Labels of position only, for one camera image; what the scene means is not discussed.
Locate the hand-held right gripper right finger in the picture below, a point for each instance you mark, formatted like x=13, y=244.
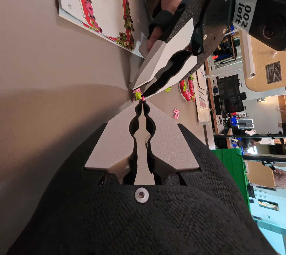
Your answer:
x=172, y=145

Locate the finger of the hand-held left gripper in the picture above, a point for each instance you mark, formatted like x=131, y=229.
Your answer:
x=156, y=62
x=185, y=69

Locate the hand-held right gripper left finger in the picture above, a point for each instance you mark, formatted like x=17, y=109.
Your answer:
x=111, y=145

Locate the pink lego stem with flower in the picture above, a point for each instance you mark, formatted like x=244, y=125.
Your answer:
x=138, y=95

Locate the pink lego stem piece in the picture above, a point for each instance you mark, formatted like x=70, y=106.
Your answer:
x=176, y=113

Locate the lego instruction booklet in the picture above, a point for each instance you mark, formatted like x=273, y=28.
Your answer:
x=107, y=2

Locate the laminated paper sheet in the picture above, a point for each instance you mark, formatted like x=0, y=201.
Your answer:
x=202, y=102

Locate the black computer monitor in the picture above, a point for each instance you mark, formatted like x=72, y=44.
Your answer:
x=230, y=94

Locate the green plastic bin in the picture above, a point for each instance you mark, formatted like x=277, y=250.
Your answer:
x=232, y=170

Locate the wooden book stand board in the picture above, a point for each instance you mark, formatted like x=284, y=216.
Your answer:
x=261, y=58

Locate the black overhead light panel stand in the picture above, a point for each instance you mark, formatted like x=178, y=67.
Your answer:
x=257, y=136

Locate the black pole with round disc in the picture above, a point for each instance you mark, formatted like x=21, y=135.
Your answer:
x=257, y=158

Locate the red lego frame section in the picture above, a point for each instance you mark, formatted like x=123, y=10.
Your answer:
x=184, y=94

